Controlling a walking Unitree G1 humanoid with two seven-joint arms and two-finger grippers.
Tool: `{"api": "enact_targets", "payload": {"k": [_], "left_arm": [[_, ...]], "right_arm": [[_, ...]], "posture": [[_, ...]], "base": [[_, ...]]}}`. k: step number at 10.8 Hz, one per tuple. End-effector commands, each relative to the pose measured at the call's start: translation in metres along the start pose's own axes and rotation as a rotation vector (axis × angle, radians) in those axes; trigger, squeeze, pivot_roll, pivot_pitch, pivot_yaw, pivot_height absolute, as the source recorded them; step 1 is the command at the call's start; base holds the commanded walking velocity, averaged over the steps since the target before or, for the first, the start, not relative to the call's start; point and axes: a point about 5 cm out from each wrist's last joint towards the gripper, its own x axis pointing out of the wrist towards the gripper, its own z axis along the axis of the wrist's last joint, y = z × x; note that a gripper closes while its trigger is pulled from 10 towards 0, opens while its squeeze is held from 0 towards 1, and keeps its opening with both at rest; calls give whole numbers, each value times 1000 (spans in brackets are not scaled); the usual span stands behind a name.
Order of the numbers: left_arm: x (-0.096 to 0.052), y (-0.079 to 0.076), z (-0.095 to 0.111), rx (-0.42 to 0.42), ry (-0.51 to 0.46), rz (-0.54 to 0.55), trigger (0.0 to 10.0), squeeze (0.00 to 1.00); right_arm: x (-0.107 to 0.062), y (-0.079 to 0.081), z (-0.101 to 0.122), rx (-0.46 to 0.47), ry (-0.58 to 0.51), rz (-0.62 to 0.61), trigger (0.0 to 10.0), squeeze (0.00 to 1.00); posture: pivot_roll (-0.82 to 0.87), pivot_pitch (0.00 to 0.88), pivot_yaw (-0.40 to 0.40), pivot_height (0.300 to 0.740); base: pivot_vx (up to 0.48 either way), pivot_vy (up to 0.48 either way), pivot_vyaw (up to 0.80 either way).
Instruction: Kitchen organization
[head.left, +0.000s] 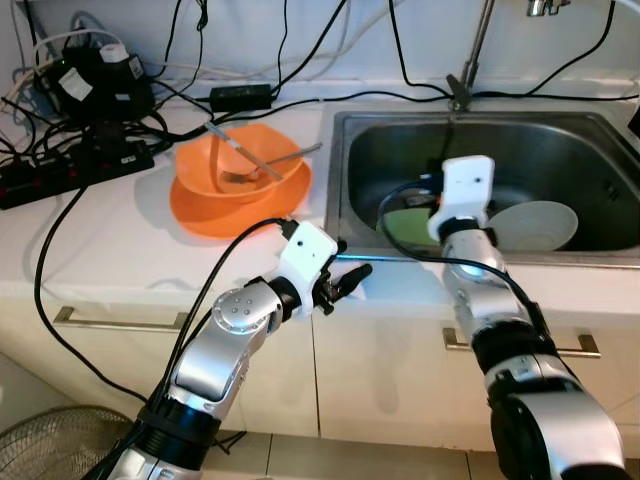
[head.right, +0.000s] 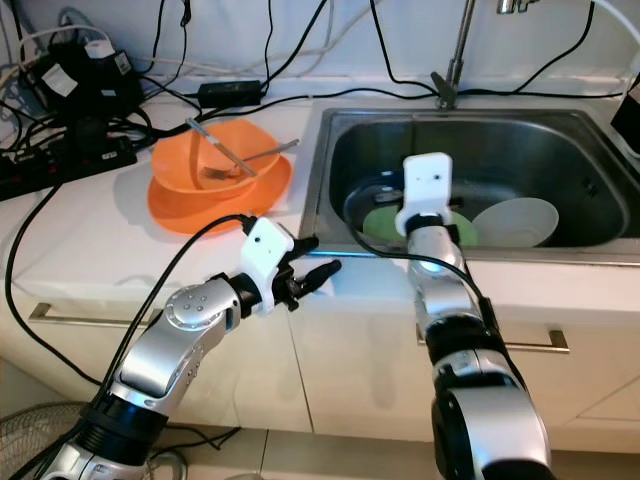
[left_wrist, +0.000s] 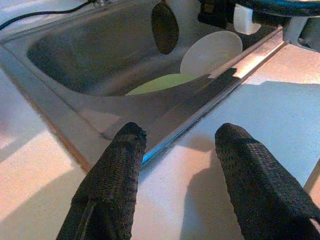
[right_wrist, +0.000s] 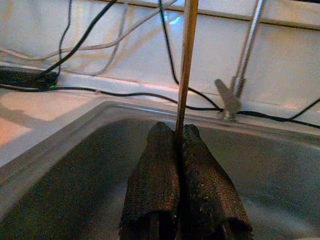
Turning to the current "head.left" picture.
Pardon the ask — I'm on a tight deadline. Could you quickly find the steel cabinet drawer handle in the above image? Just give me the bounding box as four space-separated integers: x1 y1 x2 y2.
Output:
52 306 191 333
443 328 601 359

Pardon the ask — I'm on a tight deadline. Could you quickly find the stainless steel sink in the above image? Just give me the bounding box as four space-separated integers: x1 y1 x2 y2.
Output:
325 108 640 269

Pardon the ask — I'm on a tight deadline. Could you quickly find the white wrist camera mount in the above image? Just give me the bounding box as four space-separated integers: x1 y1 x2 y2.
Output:
277 222 341 319
428 156 497 243

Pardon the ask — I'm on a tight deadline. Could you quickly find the black charger with white label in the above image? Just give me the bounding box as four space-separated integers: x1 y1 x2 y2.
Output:
40 40 156 121

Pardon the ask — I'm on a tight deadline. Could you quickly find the orange plastic bowl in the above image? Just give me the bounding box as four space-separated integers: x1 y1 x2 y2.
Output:
175 125 309 201

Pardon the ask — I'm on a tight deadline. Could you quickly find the steel kitchen faucet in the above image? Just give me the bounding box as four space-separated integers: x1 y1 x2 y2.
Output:
446 0 573 111

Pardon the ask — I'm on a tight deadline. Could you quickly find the white kitchen cabinet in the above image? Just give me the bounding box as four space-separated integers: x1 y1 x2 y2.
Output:
0 280 640 456

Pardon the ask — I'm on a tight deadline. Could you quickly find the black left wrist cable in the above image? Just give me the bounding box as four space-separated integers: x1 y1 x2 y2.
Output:
165 217 296 401

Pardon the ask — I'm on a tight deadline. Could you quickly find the wooden chopsticks pair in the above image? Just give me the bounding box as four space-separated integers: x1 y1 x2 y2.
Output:
206 120 286 181

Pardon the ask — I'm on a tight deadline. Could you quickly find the black power strip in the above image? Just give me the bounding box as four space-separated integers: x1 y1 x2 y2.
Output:
0 140 156 209

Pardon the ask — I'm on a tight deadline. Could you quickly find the black power adapter brick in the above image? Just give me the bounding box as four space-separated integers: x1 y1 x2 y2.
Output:
209 84 274 113

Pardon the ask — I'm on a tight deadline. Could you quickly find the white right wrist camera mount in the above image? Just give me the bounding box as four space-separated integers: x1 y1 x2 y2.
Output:
428 156 497 243

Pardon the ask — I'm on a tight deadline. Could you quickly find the metal fork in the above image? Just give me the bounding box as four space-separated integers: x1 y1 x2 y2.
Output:
222 143 324 189

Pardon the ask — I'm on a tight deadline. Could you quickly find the white bowl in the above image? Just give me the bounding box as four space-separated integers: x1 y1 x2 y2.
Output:
488 200 579 251

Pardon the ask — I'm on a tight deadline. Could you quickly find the green plate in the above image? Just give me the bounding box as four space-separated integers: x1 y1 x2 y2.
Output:
378 205 496 251

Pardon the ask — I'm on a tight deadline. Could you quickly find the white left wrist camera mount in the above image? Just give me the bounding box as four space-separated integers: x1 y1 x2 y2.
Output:
277 222 341 319

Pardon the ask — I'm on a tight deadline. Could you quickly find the black power strip cord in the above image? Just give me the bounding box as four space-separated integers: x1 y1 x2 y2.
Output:
35 185 151 406

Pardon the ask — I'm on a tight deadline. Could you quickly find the floor fan with wire grille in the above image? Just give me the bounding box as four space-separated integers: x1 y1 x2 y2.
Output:
0 405 151 480

